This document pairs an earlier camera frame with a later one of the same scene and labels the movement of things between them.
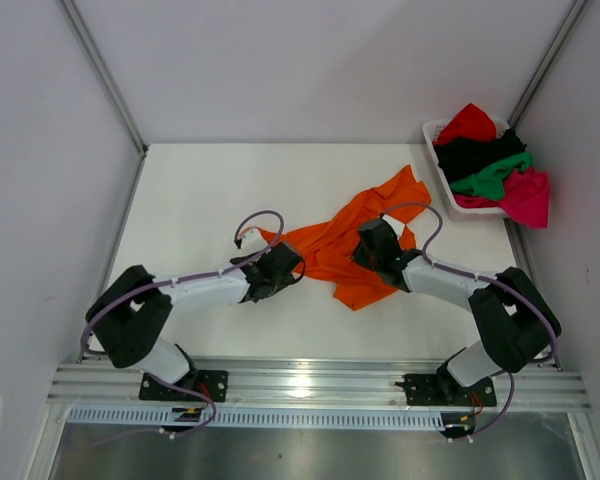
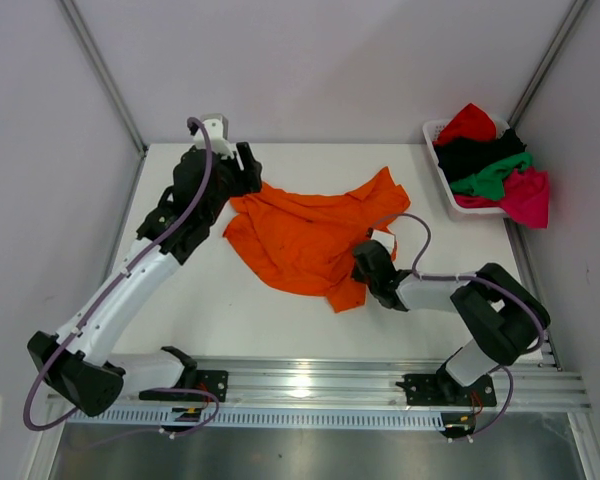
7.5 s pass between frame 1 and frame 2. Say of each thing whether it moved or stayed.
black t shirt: stayed
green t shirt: stayed
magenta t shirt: stayed
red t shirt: stayed
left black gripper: moved
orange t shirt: moved
